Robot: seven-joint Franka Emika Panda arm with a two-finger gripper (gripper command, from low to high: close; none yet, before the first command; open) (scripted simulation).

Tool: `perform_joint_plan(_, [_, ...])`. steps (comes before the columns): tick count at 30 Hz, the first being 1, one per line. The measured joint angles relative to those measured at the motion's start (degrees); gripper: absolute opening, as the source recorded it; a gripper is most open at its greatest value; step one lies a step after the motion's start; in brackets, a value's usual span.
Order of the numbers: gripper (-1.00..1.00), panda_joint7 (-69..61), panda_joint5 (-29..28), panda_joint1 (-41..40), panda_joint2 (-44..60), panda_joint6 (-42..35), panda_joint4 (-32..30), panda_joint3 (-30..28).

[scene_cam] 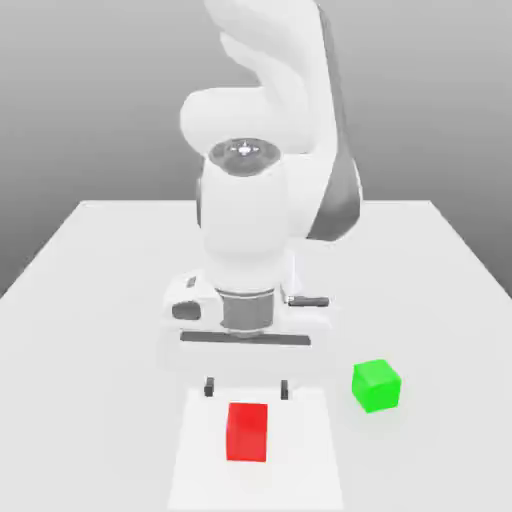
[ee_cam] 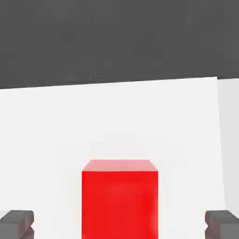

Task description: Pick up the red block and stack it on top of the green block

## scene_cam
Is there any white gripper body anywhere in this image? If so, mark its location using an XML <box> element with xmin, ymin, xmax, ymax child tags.
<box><xmin>156</xmin><ymin>315</ymin><xmax>335</xmax><ymax>377</ymax></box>

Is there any small red cube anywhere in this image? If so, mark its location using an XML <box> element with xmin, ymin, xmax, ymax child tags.
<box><xmin>225</xmin><ymin>402</ymin><xmax>269</xmax><ymax>464</ymax></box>

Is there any small green cube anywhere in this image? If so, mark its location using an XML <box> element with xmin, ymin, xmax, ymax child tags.
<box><xmin>351</xmin><ymin>358</ymin><xmax>403</xmax><ymax>415</ymax></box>

